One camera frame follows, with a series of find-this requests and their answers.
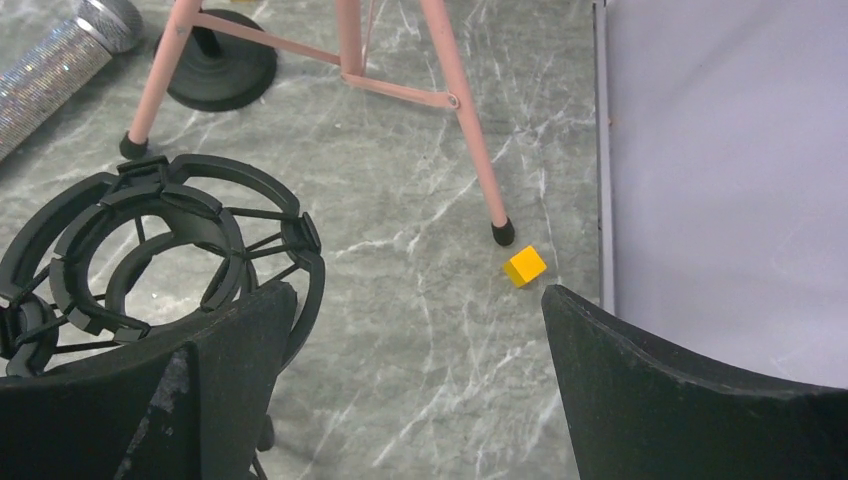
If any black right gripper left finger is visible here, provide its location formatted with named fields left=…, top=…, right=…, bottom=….
left=1, top=282, right=297, bottom=479

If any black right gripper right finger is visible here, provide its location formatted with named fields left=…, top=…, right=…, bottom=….
left=541, top=285, right=847, bottom=479

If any pink music stand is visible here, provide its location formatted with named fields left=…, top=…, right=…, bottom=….
left=119, top=1, right=515, bottom=246

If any black round-base holder stand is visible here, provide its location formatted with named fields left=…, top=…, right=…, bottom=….
left=139, top=1, right=278, bottom=117

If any yellow cube right side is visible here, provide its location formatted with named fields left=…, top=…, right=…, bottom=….
left=503, top=245, right=547, bottom=288

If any silver glitter microphone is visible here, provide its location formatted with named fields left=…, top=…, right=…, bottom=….
left=1, top=0, right=143, bottom=158

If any black tripod shock-mount stand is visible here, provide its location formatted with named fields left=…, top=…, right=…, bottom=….
left=0, top=154, right=328, bottom=480

